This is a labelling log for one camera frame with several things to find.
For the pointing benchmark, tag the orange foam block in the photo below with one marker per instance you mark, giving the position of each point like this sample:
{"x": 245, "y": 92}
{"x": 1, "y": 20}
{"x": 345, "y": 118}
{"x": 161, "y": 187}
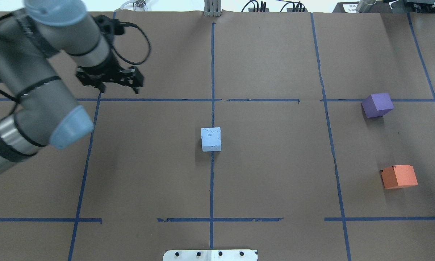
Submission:
{"x": 398, "y": 177}

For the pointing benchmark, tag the purple foam block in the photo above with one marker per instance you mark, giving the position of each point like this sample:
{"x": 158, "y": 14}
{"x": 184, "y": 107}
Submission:
{"x": 377, "y": 105}

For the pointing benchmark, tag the steel cup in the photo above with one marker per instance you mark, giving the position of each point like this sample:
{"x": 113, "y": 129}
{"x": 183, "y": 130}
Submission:
{"x": 365, "y": 6}

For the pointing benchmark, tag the aluminium frame post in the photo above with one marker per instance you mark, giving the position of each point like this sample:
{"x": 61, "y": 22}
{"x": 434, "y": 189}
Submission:
{"x": 212, "y": 8}

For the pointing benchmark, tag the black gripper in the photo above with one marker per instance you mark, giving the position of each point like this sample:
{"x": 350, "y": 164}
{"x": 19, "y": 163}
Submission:
{"x": 110, "y": 68}

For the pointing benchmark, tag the light blue foam block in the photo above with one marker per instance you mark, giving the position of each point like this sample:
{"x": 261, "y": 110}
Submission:
{"x": 211, "y": 139}

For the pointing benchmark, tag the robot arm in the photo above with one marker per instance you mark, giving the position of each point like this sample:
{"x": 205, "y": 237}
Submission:
{"x": 45, "y": 112}

